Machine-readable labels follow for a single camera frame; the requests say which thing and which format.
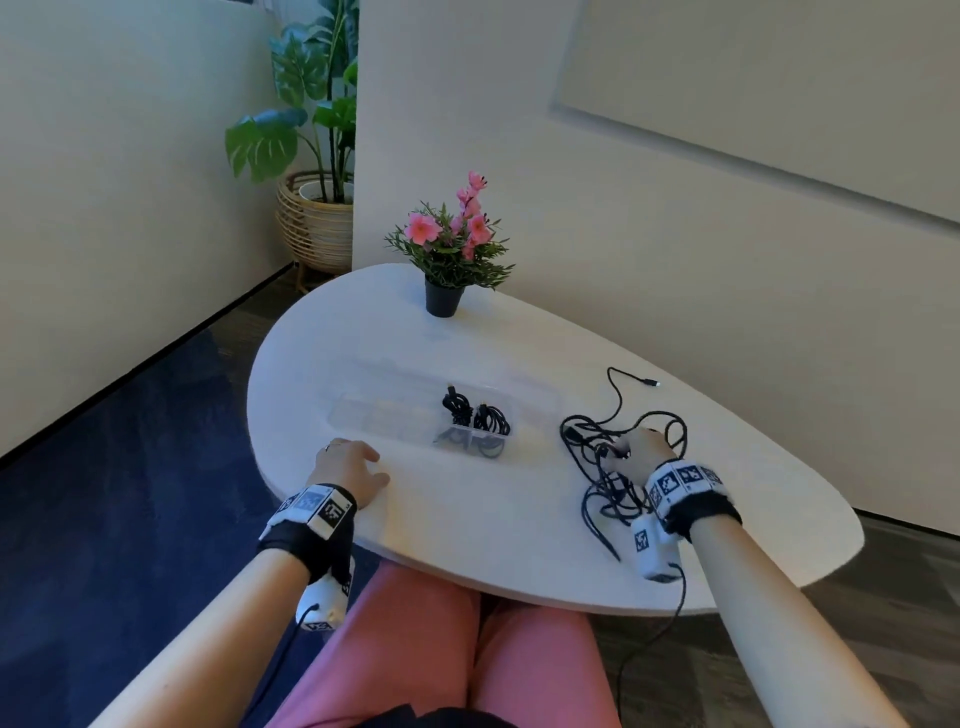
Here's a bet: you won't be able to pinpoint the coiled black cable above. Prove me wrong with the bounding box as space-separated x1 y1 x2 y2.
472 403 513 438
441 385 475 429

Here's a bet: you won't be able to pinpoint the pink trousers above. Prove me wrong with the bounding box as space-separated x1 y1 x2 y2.
266 558 624 728

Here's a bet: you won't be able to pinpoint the person's left hand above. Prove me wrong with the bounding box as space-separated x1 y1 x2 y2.
306 438 393 512

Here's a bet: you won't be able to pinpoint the black right camera cable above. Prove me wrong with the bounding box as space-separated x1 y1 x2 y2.
616 562 688 728

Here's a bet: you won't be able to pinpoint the person's right forearm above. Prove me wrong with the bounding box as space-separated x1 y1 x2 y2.
686 514 912 728

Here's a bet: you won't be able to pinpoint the white plant pot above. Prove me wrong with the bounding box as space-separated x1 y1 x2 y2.
297 180 354 206

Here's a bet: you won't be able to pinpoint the black left camera cable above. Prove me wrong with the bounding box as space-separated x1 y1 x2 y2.
236 618 306 728

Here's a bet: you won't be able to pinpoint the person's left forearm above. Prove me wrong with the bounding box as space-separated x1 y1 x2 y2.
90 549 313 728

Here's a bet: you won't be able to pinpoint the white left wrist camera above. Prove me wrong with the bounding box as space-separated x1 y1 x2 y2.
294 557 356 636

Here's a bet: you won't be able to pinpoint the large green leafy plant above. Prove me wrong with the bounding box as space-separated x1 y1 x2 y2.
225 0 360 205

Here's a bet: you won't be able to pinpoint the person's right hand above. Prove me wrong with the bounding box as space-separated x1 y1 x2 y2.
600 427 681 489

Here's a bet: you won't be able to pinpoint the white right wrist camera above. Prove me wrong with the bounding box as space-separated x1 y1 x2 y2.
630 513 684 585

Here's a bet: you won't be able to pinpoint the long black cable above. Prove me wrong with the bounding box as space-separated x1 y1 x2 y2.
558 366 690 564

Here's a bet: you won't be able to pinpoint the black left wristband with markers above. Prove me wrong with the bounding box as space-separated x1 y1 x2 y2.
257 483 358 586

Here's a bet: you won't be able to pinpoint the black camera cable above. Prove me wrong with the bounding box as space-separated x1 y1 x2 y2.
616 562 688 728
236 618 306 728

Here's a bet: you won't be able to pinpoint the black right wristband with markers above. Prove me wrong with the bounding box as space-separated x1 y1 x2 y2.
642 459 744 543

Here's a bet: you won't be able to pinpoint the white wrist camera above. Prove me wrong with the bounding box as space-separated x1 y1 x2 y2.
294 557 356 636
630 513 684 585

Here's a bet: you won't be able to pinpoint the pink flower plant black pot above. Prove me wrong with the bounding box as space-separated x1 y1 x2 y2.
384 171 517 319

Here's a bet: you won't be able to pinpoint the black wristband with markers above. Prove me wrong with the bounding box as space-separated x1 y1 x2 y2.
257 483 358 586
642 459 744 543

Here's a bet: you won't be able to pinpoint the clear plastic organizer box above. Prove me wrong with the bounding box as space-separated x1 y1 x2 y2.
328 361 565 468

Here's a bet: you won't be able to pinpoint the wicker basket planter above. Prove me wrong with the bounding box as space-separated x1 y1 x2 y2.
275 170 355 295

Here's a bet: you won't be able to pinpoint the black shirt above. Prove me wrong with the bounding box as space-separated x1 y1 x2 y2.
381 705 520 728

